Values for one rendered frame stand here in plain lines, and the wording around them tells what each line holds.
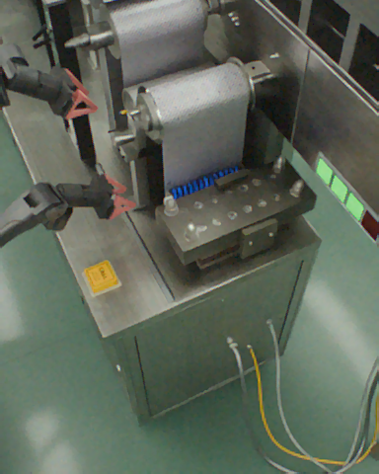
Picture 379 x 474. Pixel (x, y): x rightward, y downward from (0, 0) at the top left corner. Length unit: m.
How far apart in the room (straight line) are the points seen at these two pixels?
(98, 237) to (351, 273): 1.42
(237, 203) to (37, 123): 0.79
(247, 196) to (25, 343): 1.34
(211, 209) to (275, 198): 0.18
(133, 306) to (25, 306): 1.18
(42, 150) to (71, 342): 0.93
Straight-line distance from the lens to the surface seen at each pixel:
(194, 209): 1.44
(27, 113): 1.98
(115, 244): 1.55
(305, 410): 2.32
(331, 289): 2.58
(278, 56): 1.40
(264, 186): 1.51
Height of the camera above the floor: 2.16
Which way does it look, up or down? 53 degrees down
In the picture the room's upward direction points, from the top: straight up
